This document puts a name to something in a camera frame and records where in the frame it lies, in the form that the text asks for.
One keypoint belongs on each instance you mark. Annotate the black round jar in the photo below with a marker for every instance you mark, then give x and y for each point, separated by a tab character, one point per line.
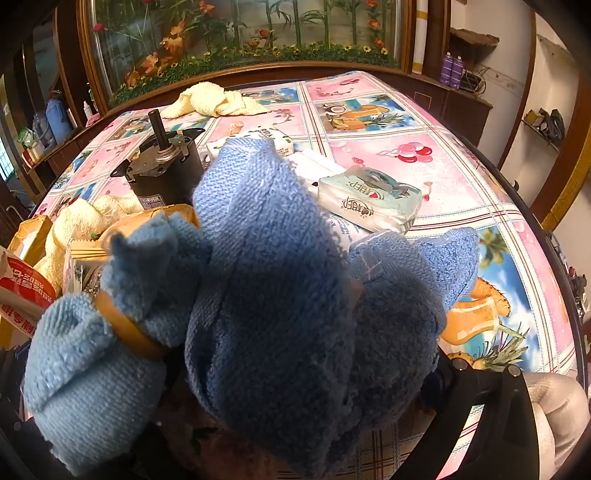
161	184

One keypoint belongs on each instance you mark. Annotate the aquarium with artificial flowers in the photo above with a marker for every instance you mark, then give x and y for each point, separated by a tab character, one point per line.
254	27

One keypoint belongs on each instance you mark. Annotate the white tissue pack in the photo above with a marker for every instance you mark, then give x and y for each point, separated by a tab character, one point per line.
314	161

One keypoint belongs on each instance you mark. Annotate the purple spray can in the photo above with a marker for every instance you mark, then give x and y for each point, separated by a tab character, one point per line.
446	69
457	73

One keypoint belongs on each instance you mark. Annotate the blue towel with yellow band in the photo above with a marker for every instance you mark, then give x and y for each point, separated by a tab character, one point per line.
78	369

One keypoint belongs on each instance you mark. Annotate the white packet with green print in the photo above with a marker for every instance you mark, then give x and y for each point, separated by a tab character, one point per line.
268	136

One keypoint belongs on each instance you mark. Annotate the blue knitted towel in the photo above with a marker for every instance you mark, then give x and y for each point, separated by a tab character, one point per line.
277	300

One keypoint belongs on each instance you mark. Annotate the bottles on cabinet shelf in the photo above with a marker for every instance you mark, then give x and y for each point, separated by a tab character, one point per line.
59	120

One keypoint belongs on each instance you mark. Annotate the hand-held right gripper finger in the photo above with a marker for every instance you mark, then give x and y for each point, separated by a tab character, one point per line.
498	438

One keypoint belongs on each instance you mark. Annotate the dark tool pile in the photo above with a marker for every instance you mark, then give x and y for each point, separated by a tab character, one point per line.
547	124

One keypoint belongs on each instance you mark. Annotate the white cloth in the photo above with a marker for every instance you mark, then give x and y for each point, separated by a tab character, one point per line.
558	415

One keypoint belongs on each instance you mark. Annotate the red and white packet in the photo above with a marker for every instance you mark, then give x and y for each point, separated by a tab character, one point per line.
23	286

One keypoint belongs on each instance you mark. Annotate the pink cloth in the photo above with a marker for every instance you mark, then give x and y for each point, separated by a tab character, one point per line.
93	120

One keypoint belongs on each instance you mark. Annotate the pale yellow towel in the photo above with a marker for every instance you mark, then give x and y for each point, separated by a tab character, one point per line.
207	99

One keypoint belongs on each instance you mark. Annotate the cream fluffy towel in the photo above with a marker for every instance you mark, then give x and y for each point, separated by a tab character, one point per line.
74	226

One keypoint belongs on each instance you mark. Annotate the white rolled paper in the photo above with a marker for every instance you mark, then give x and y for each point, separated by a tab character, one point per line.
421	37

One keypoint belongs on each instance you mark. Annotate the golden snack bag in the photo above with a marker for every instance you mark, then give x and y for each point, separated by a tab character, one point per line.
138	221

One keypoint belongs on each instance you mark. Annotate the brown cardboard piece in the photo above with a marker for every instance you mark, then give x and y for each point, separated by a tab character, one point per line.
473	39

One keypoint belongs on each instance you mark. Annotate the green and white bag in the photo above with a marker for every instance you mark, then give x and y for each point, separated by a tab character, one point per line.
27	138

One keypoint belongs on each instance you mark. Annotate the small white bottle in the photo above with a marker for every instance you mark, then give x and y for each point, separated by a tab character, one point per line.
87	108

